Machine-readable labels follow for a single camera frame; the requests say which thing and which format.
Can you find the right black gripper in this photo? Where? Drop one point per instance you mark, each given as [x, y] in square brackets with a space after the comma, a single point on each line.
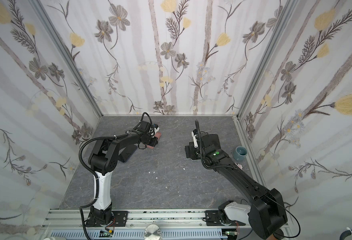
[191, 149]

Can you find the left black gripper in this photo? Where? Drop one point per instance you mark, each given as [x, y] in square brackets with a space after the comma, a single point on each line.
[155, 142]

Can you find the black phone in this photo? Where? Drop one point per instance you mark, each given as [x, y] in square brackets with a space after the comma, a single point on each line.
[127, 153]

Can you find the pink phone case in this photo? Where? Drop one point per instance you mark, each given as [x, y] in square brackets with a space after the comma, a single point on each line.
[154, 140]

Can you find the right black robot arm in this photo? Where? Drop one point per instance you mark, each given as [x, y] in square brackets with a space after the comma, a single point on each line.
[264, 210]

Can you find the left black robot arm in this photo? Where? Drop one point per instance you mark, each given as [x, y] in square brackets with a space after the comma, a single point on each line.
[100, 157]

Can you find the teal ceramic cup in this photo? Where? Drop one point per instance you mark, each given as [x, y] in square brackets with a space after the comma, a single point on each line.
[240, 153]

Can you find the round silver knob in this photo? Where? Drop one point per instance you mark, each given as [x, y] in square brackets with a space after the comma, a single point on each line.
[153, 232]

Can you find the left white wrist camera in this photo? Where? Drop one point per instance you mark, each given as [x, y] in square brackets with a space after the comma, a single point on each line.
[154, 129]

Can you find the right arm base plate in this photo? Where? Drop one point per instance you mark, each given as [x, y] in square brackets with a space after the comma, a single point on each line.
[215, 218]

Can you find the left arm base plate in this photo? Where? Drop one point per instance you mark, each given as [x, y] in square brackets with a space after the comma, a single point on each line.
[116, 218]

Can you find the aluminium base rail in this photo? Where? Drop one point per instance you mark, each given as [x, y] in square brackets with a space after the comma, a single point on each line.
[140, 219]

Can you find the white ventilated cable duct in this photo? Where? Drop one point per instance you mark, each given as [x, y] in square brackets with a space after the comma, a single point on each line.
[139, 234]

